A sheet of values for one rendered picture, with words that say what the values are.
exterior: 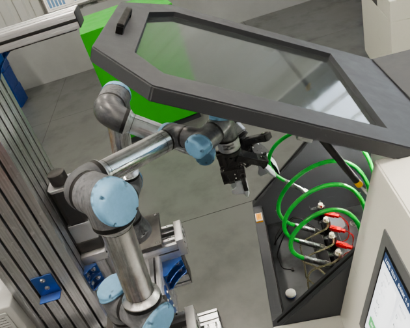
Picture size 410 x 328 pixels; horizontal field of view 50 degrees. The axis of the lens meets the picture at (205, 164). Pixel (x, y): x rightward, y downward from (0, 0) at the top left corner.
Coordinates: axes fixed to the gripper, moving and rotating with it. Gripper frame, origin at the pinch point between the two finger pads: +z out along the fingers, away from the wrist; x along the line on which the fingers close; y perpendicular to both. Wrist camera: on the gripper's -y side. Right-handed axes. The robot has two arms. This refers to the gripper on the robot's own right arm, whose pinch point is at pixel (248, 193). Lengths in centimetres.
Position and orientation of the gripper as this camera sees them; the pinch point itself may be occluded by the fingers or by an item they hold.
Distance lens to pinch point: 160.3
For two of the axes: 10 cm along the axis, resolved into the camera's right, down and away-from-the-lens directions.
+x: 0.1, 5.4, -8.4
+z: 2.6, 8.1, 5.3
